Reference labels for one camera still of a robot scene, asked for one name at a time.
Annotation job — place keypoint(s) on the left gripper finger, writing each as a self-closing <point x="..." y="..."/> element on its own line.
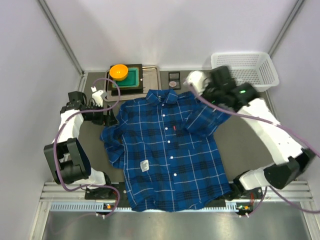
<point x="106" y="119"/>
<point x="112" y="119"/>

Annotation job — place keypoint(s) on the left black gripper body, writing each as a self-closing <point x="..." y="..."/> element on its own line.
<point x="106" y="117"/>

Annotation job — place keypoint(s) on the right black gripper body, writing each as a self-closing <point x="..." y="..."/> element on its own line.
<point x="208" y="89"/>

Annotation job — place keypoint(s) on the blue plaid shirt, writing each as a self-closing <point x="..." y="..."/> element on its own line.
<point x="164" y="144"/>

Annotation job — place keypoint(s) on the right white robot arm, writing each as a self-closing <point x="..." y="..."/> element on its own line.
<point x="290" y="159"/>

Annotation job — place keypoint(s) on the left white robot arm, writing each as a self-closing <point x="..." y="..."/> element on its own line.
<point x="66" y="158"/>

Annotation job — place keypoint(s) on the round brooch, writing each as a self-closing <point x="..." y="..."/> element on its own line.
<point x="172" y="84"/>

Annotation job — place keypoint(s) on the small black brooch box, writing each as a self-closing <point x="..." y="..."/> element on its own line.
<point x="174" y="76"/>

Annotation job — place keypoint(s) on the black square tray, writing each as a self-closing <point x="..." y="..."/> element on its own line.
<point x="125" y="91"/>

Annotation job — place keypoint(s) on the white plastic basket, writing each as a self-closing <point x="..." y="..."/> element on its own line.
<point x="251" y="67"/>

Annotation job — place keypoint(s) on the green foam tray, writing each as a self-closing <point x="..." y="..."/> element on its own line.
<point x="134" y="77"/>

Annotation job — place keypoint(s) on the orange bowl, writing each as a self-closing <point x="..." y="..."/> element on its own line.
<point x="119" y="72"/>

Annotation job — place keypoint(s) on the silver metal tray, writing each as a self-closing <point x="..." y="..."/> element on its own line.
<point x="151" y="81"/>

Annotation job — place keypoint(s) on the slotted cable duct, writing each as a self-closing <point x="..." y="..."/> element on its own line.
<point x="102" y="207"/>

